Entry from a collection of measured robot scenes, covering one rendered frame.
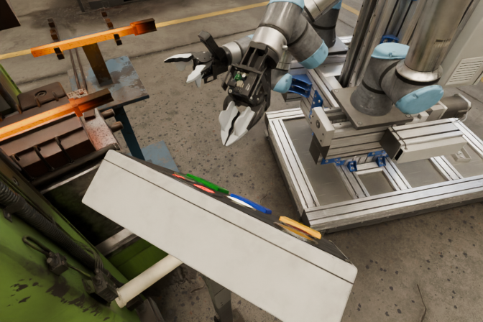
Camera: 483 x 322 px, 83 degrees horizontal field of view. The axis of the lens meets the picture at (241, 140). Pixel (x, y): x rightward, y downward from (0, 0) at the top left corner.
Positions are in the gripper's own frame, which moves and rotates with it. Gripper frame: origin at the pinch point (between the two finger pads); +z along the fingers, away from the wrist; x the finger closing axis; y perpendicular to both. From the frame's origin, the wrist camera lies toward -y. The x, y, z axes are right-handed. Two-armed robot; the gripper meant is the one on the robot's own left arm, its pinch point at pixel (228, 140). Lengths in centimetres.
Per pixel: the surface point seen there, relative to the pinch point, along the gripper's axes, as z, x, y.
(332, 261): 10.9, 24.5, 22.5
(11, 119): 16, -58, 2
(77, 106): 6.1, -44.0, -1.6
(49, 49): -9, -83, -13
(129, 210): 16.1, 0.4, 22.6
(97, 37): -22, -74, -20
